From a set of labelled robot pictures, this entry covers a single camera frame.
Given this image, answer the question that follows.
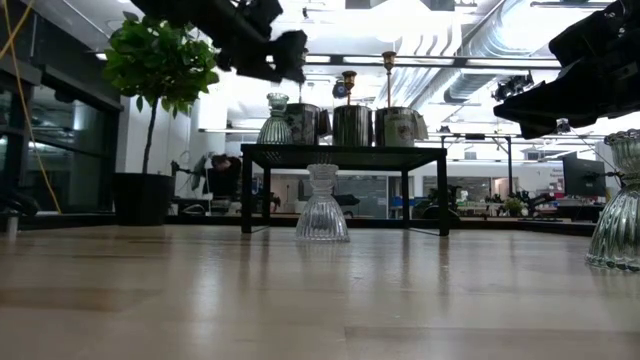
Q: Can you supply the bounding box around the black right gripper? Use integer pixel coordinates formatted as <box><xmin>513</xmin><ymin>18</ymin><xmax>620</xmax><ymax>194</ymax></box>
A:
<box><xmin>493</xmin><ymin>0</ymin><xmax>640</xmax><ymax>140</ymax></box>

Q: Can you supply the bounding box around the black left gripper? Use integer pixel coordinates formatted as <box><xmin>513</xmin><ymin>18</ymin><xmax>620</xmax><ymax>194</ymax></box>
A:
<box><xmin>215</xmin><ymin>22</ymin><xmax>309</xmax><ymax>84</ymax></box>

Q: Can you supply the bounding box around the short gold candlestick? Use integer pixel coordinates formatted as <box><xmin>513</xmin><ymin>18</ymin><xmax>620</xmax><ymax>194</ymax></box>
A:
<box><xmin>341</xmin><ymin>70</ymin><xmax>358</xmax><ymax>107</ymax></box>

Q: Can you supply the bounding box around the silver candle tin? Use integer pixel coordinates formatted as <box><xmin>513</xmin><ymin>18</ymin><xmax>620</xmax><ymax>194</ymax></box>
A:
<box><xmin>373</xmin><ymin>105</ymin><xmax>430</xmax><ymax>148</ymax></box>
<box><xmin>285</xmin><ymin>102</ymin><xmax>332</xmax><ymax>146</ymax></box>

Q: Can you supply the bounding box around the green glass candle holder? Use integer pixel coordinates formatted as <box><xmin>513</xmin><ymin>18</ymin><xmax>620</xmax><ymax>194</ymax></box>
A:
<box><xmin>584</xmin><ymin>128</ymin><xmax>640</xmax><ymax>274</ymax></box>
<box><xmin>256</xmin><ymin>92</ymin><xmax>295</xmax><ymax>146</ymax></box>

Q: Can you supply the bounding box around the grey glass jar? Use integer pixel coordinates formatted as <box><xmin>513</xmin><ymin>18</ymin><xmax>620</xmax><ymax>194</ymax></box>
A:
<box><xmin>331</xmin><ymin>103</ymin><xmax>374</xmax><ymax>147</ymax></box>

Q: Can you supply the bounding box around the tall gold candlestick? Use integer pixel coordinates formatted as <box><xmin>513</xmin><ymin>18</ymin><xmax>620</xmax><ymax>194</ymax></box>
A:
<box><xmin>381</xmin><ymin>50</ymin><xmax>398</xmax><ymax>110</ymax></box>

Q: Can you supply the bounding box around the clear glass candle holder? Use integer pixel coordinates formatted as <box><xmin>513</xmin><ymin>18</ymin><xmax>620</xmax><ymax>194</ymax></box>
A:
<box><xmin>294</xmin><ymin>163</ymin><xmax>351</xmax><ymax>244</ymax></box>

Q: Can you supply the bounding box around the black computer monitor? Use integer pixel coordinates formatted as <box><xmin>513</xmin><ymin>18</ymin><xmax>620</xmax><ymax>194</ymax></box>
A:
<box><xmin>562</xmin><ymin>152</ymin><xmax>608</xmax><ymax>199</ymax></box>

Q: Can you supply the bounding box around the black perforated metal shelf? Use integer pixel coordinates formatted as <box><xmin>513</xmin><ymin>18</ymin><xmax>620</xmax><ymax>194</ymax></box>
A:
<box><xmin>239</xmin><ymin>143</ymin><xmax>450</xmax><ymax>237</ymax></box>

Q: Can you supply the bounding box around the green plant in black pot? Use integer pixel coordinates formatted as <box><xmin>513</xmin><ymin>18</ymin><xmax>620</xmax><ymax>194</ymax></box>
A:
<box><xmin>102</xmin><ymin>12</ymin><xmax>221</xmax><ymax>227</ymax></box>

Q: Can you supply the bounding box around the person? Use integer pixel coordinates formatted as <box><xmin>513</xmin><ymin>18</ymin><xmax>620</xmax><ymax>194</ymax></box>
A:
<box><xmin>204</xmin><ymin>153</ymin><xmax>245</xmax><ymax>201</ymax></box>

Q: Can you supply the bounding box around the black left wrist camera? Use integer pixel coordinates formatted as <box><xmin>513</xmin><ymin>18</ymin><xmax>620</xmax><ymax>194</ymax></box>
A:
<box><xmin>238</xmin><ymin>0</ymin><xmax>285</xmax><ymax>27</ymax></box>

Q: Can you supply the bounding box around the black table frame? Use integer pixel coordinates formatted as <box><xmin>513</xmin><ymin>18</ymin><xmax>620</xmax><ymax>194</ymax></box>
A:
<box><xmin>0</xmin><ymin>212</ymin><xmax>599</xmax><ymax>239</ymax></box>

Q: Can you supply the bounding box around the yellow extension cable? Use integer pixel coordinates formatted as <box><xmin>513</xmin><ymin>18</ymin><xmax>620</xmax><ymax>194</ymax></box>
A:
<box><xmin>0</xmin><ymin>0</ymin><xmax>64</xmax><ymax>216</ymax></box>

